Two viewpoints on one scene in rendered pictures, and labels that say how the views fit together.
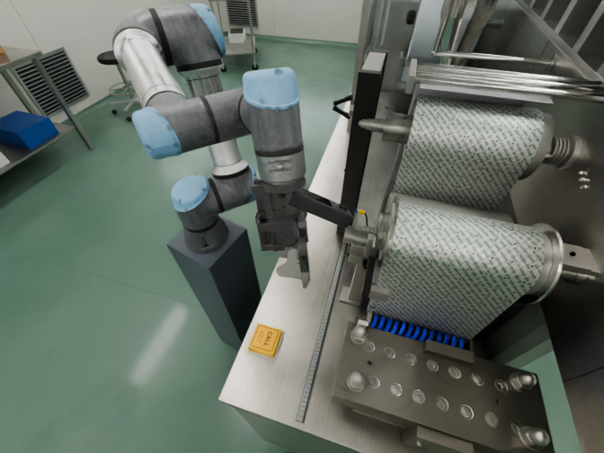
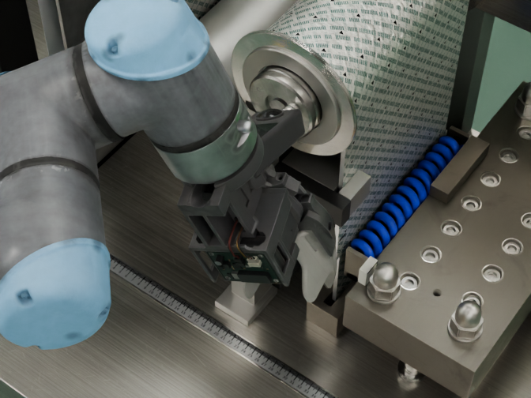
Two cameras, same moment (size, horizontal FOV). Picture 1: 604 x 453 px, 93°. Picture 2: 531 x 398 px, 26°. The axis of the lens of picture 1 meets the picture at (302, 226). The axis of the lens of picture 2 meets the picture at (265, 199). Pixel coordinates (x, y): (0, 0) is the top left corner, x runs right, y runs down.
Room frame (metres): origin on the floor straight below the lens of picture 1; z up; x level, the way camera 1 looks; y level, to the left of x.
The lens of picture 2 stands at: (0.13, 0.57, 2.07)
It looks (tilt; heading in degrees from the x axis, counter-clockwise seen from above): 52 degrees down; 290
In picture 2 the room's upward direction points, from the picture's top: straight up
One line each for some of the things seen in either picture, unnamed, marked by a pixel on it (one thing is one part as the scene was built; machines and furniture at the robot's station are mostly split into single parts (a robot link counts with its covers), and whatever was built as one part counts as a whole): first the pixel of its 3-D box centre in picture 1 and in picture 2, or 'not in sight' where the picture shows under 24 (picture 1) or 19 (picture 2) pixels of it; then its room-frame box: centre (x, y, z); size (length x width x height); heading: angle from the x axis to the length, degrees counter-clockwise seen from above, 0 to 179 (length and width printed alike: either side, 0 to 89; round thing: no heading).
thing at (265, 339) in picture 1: (265, 340); not in sight; (0.28, 0.10, 0.91); 0.07 x 0.07 x 0.02; 73
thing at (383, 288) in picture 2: (359, 333); (385, 279); (0.24, -0.13, 1.05); 0.04 x 0.04 x 0.04
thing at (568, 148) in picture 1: (549, 150); not in sight; (0.52, -0.52, 1.33); 0.07 x 0.07 x 0.07; 73
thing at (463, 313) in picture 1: (428, 307); (398, 140); (0.27, -0.27, 1.11); 0.23 x 0.01 x 0.18; 73
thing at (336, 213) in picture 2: (377, 278); (319, 183); (0.33, -0.16, 1.13); 0.09 x 0.06 x 0.03; 163
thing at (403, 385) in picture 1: (432, 387); (497, 227); (0.15, -0.28, 1.00); 0.40 x 0.16 x 0.06; 73
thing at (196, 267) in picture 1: (230, 297); not in sight; (0.65, 0.34, 0.45); 0.20 x 0.20 x 0.90; 60
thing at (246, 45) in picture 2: (388, 232); (292, 95); (0.37, -0.17, 1.25); 0.15 x 0.01 x 0.15; 163
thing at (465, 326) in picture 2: (357, 379); (467, 317); (0.15, -0.11, 1.05); 0.04 x 0.04 x 0.04
